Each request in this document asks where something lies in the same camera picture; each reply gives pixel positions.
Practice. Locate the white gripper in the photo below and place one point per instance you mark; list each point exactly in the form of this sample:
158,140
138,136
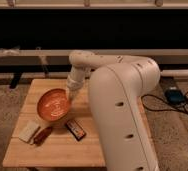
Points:
75,81

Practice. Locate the orange ceramic bowl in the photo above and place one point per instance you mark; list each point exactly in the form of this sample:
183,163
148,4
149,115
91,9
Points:
53,105

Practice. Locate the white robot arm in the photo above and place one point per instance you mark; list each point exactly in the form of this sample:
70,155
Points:
115,85

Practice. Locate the dark rectangular snack packet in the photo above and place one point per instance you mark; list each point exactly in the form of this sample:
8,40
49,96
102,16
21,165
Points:
75,129

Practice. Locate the wooden table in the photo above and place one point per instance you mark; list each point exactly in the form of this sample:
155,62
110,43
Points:
60,149

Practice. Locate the blue power adapter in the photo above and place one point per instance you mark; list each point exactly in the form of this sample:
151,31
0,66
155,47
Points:
174,96

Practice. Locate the white horizontal rail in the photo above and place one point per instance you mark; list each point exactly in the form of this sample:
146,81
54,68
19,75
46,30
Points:
138,52

